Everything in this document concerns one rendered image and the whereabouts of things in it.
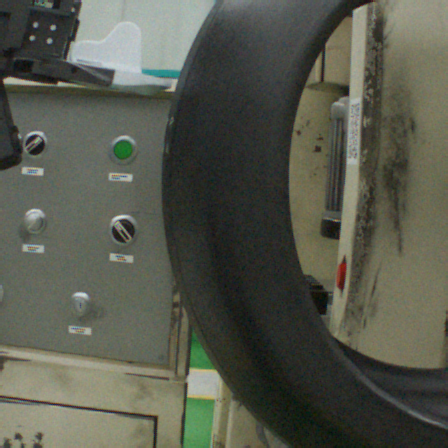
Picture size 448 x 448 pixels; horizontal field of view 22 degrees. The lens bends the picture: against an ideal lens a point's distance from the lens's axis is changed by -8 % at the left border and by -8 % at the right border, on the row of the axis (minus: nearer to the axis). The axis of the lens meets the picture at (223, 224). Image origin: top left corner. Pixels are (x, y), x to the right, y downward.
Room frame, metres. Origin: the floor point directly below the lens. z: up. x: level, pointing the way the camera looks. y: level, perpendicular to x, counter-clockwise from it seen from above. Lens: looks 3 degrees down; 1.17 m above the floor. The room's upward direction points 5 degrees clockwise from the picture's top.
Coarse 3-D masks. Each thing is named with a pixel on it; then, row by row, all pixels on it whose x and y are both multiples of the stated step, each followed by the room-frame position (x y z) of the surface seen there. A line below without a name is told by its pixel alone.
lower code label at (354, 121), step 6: (354, 102) 1.35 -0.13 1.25; (354, 108) 1.35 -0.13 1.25; (354, 114) 1.35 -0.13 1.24; (354, 120) 1.35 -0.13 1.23; (354, 126) 1.34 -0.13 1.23; (354, 132) 1.34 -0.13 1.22; (354, 138) 1.34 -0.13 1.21; (354, 144) 1.34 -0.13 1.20; (348, 150) 1.38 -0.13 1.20; (354, 150) 1.33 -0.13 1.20; (348, 156) 1.38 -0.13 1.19; (354, 156) 1.33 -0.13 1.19; (348, 162) 1.37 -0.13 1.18; (354, 162) 1.33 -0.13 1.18
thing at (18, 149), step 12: (0, 84) 1.00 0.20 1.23; (0, 96) 0.98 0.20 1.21; (0, 108) 0.98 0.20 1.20; (0, 120) 0.98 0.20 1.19; (12, 120) 1.02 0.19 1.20; (0, 132) 0.98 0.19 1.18; (12, 132) 0.99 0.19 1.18; (0, 144) 0.98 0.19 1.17; (12, 144) 0.98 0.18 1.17; (0, 156) 0.98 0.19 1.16; (12, 156) 0.98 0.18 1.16; (0, 168) 0.99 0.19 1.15
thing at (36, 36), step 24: (0, 0) 0.99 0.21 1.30; (24, 0) 0.97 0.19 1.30; (48, 0) 1.01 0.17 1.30; (72, 0) 0.97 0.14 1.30; (0, 24) 0.99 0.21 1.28; (24, 24) 0.97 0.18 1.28; (48, 24) 0.98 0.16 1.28; (72, 24) 0.98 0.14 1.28; (0, 48) 0.99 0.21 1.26; (24, 48) 0.98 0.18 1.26; (48, 48) 0.98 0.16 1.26; (0, 72) 0.99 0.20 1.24
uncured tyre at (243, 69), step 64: (256, 0) 0.91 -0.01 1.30; (320, 0) 0.90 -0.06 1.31; (192, 64) 0.94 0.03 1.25; (256, 64) 0.90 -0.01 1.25; (192, 128) 0.92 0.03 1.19; (256, 128) 0.90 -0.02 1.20; (192, 192) 0.92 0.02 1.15; (256, 192) 0.90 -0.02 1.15; (192, 256) 0.92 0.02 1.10; (256, 256) 0.90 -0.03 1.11; (192, 320) 0.95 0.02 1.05; (256, 320) 0.90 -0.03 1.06; (320, 320) 0.89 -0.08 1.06; (256, 384) 0.92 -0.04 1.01; (320, 384) 0.90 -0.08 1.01; (384, 384) 1.18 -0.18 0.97
